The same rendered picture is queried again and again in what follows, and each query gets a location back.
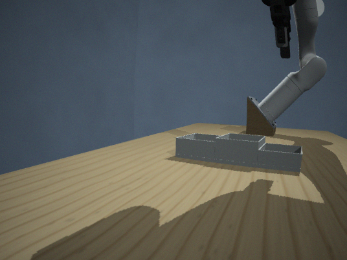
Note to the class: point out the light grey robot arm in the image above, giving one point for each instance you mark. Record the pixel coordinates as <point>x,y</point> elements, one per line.
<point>312,67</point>

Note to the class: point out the grey rack of bins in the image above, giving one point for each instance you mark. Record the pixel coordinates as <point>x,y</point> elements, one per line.
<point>244,150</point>

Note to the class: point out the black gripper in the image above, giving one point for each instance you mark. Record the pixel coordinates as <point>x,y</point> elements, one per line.
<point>279,10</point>

